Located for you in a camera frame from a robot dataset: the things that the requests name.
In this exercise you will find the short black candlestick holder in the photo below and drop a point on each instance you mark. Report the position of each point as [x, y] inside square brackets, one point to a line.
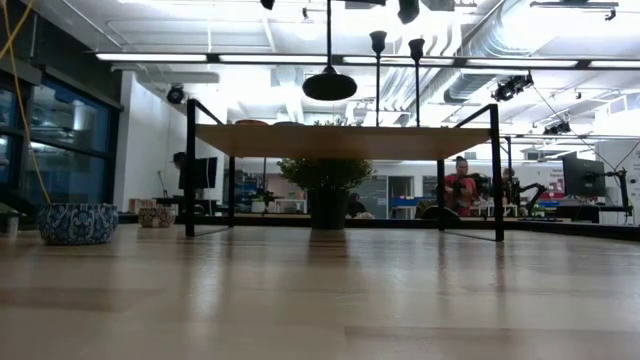
[452, 215]

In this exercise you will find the background black robot arm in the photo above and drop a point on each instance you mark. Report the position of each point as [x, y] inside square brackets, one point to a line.
[537, 189]

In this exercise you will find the tall black candlestick holder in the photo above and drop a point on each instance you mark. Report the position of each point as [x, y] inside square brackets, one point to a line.
[330, 85]

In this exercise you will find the black aluminium table frame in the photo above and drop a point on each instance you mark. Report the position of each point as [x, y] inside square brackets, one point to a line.
[390, 223]

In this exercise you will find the person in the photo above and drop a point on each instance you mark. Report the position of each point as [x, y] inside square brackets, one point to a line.
[356, 205]
[457, 195]

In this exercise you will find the dark blue patterned candle tin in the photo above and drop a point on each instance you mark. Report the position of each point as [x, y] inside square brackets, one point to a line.
[77, 225]

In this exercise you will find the wooden shelf black metal frame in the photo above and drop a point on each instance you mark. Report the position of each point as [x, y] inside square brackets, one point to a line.
[340, 142]

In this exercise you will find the brown patterned candle tin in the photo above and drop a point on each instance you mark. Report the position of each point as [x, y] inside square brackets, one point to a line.
[156, 218]

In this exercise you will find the green potted plant black pot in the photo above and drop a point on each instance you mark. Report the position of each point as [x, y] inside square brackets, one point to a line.
[325, 175]

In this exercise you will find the overhead light bar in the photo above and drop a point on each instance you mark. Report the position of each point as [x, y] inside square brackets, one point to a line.
[160, 57]

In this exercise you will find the black monitor stand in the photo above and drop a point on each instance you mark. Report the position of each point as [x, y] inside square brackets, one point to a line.
[205, 201]

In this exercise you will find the black desk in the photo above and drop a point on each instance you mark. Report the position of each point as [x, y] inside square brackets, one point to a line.
[580, 209]

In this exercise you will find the black monitor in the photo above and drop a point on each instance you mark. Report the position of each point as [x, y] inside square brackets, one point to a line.
[205, 172]
[584, 177]

